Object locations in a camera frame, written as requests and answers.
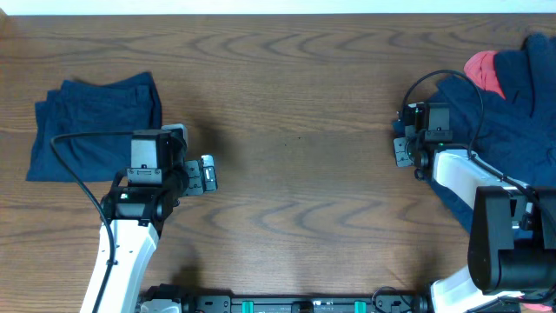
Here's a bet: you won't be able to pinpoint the navy blue denim shorts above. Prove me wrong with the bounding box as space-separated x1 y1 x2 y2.
392 32 556 236

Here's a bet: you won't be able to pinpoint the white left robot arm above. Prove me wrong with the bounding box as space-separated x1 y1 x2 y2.
81 124 217 312

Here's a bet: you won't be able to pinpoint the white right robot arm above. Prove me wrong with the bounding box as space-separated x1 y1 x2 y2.
394 102 555 312

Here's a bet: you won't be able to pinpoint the folded navy blue shorts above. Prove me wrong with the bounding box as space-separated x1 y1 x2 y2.
26 72 162 182

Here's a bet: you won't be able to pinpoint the red cloth garment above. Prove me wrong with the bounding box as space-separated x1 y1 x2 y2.
463 50 506 99

